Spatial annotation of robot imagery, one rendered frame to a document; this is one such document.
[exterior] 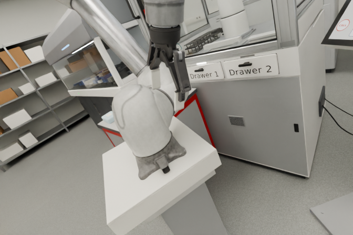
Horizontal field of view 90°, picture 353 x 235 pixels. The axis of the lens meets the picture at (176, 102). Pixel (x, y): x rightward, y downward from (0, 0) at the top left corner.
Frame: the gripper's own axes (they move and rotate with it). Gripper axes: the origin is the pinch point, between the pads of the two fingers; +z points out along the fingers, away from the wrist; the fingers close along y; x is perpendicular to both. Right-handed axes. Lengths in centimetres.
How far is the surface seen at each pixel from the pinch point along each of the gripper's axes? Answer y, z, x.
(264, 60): 8, 5, -63
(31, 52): 399, 95, 74
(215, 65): 34, 16, -55
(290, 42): 0, -6, -66
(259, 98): 6, 30, -68
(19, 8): 481, 28, 68
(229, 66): 25, 14, -58
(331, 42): -16, -10, -62
